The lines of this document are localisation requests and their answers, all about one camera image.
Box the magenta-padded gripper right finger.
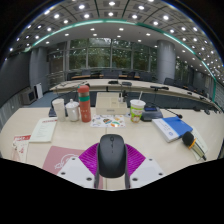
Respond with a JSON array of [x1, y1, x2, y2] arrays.
[[123, 143, 167, 190]]

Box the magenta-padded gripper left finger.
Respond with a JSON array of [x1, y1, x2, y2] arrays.
[[56, 143, 101, 190]]

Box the black computer mouse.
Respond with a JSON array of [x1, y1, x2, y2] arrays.
[[96, 133, 128, 179]]

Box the pink printed mouse pad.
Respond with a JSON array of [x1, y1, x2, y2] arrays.
[[42, 145, 104, 190]]

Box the blue and white book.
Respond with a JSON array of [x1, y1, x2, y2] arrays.
[[151, 116, 194, 144]]

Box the white paper document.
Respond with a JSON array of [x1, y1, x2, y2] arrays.
[[29, 117, 59, 144]]

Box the dark conference microphone unit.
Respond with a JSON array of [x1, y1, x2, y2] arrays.
[[139, 101, 184, 122], [48, 105, 58, 118]]

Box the colourful sticker sheet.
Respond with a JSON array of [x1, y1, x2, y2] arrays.
[[89, 114, 126, 129]]

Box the white lidded mug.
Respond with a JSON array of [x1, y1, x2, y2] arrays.
[[65, 98, 81, 123]]

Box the green and white drink cup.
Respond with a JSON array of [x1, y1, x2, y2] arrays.
[[129, 99, 147, 124]]

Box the red and white magazine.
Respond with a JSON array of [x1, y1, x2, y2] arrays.
[[11, 134, 33, 163]]

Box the white booklet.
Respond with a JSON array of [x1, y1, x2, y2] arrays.
[[189, 126, 210, 159]]

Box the white paper cup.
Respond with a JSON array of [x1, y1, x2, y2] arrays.
[[51, 98, 67, 123]]

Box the red bottle with green band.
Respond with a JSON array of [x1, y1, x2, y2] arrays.
[[77, 84, 92, 123]]

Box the beige cardboard box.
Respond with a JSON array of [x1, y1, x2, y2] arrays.
[[95, 92, 129, 116]]

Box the long curved conference table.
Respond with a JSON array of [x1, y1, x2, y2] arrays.
[[49, 79, 218, 108]]

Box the dark office chairs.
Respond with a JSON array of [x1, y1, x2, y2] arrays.
[[66, 68, 214, 98]]

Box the ceiling lights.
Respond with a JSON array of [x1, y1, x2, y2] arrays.
[[8, 0, 224, 84]]

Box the black microphone with orange ring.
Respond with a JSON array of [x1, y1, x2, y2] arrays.
[[181, 130, 208, 162]]

